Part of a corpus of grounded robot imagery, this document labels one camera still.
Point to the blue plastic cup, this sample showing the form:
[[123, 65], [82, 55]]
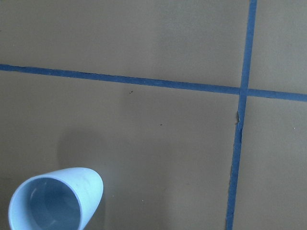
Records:
[[60, 200]]

